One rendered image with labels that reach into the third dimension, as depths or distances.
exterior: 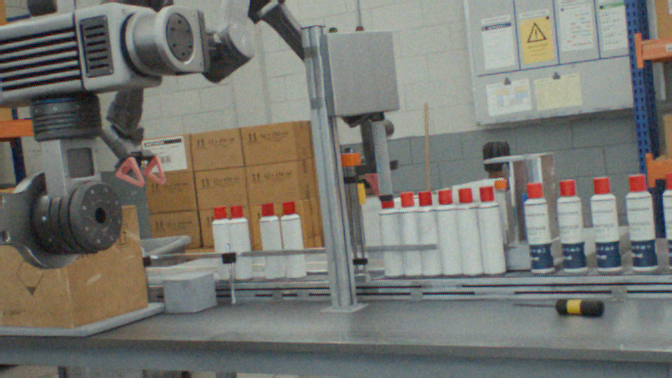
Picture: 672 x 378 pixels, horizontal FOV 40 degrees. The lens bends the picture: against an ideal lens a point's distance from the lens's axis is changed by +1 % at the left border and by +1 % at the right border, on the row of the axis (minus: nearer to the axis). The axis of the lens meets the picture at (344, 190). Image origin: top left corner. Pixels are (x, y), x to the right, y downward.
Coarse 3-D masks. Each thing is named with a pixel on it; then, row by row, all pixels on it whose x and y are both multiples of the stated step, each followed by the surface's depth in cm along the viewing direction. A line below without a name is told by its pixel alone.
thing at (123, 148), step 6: (120, 138) 250; (126, 138) 252; (114, 144) 249; (120, 144) 249; (126, 144) 249; (132, 144) 251; (114, 150) 249; (120, 150) 248; (126, 150) 248; (132, 150) 247; (138, 150) 249; (144, 150) 252; (120, 156) 249; (126, 156) 245; (132, 156) 247; (120, 162) 246; (138, 162) 253
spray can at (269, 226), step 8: (264, 208) 241; (272, 208) 242; (264, 216) 242; (272, 216) 242; (264, 224) 241; (272, 224) 241; (264, 232) 241; (272, 232) 241; (280, 232) 243; (264, 240) 241; (272, 240) 241; (280, 240) 243; (264, 248) 242; (272, 248) 241; (280, 248) 242; (272, 256) 241; (280, 256) 242; (272, 264) 241; (280, 264) 242; (272, 272) 241; (280, 272) 242; (272, 280) 241
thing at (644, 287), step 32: (160, 288) 258; (224, 288) 246; (256, 288) 241; (288, 288) 236; (320, 288) 231; (384, 288) 221; (448, 288) 212; (480, 288) 208; (512, 288) 204; (544, 288) 200; (576, 288) 197; (608, 288) 193; (640, 288) 190
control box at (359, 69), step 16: (352, 32) 210; (368, 32) 211; (384, 32) 213; (336, 48) 208; (352, 48) 209; (368, 48) 211; (384, 48) 213; (336, 64) 208; (352, 64) 209; (368, 64) 211; (384, 64) 213; (336, 80) 208; (352, 80) 209; (368, 80) 211; (384, 80) 213; (336, 96) 208; (352, 96) 209; (368, 96) 211; (384, 96) 213; (336, 112) 208; (352, 112) 210; (368, 112) 211
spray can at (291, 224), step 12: (288, 204) 238; (288, 216) 238; (288, 228) 237; (300, 228) 239; (288, 240) 238; (300, 240) 239; (288, 264) 238; (300, 264) 238; (288, 276) 239; (300, 276) 238
